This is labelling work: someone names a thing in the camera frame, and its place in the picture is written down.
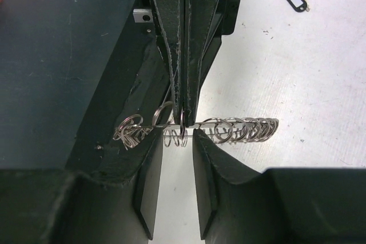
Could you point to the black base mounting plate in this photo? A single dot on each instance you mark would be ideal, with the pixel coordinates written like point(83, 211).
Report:
point(70, 70)

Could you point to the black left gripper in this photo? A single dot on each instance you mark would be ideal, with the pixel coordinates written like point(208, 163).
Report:
point(188, 33)

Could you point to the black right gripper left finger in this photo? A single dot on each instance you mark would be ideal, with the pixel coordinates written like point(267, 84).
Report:
point(130, 181)

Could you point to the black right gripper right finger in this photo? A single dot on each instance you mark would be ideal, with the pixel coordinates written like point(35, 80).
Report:
point(230, 196)

